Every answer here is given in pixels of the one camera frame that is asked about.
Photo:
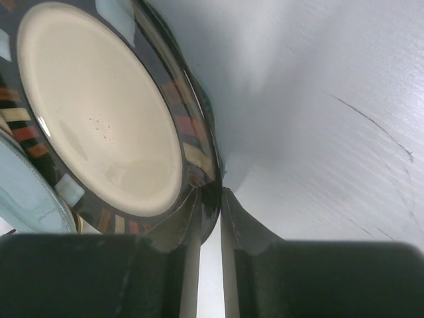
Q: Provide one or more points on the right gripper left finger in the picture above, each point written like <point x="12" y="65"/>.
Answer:
<point x="165" y="272"/>

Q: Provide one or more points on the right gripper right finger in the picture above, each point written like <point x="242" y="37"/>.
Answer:
<point x="255" y="265"/>

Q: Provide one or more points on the black striped cream plate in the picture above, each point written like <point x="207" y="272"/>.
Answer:
<point x="100" y="98"/>

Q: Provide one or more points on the teal scalloped plate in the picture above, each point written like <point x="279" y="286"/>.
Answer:
<point x="28" y="203"/>

